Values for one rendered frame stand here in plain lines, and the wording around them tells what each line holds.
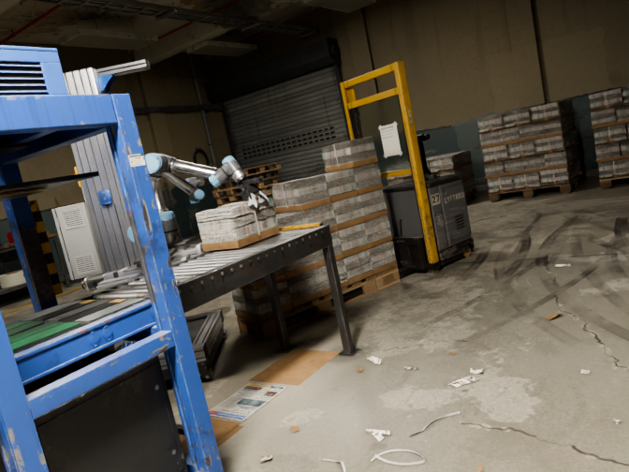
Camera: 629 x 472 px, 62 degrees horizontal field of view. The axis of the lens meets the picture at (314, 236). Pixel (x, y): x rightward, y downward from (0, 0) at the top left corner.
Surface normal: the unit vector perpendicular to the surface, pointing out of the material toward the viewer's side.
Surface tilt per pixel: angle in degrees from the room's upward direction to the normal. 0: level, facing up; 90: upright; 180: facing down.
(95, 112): 90
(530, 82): 90
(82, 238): 90
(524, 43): 90
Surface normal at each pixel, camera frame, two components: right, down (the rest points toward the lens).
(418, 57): -0.55, 0.23
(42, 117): 0.81, -0.09
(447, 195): 0.61, -0.01
